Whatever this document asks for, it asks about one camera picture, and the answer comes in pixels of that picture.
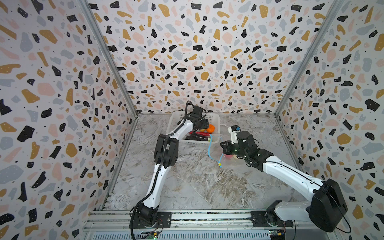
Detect aluminium corner post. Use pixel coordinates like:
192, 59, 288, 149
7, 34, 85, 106
274, 0, 344, 119
78, 0, 138, 119

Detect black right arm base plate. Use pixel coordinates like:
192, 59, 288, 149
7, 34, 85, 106
251, 210, 294, 228

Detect red toy chili pepper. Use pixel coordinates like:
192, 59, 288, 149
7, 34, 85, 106
189, 132, 211, 138

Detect aluminium front rail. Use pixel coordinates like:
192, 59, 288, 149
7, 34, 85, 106
84, 209, 342, 240

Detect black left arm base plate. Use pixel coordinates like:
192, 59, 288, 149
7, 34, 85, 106
130, 212, 172, 229

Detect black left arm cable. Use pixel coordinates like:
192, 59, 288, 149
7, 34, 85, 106
128, 100, 208, 240

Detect white plastic basket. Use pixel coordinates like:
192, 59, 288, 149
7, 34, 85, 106
166, 112, 221, 147

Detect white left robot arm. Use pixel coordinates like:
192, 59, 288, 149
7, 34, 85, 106
131, 101, 209, 226

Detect orange toy fruit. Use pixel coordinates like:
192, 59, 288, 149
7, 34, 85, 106
206, 125, 216, 134

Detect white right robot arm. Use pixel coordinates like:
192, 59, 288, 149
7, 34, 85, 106
220, 125, 348, 233

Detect aluminium right corner post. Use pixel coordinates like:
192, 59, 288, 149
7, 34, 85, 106
274, 0, 344, 119

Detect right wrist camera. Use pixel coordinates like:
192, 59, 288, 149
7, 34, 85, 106
228, 125, 241, 144

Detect aluminium left corner post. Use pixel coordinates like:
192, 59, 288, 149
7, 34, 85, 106
78, 0, 138, 119

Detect clear zip top bag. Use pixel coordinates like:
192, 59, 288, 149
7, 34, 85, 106
208, 134, 244, 169

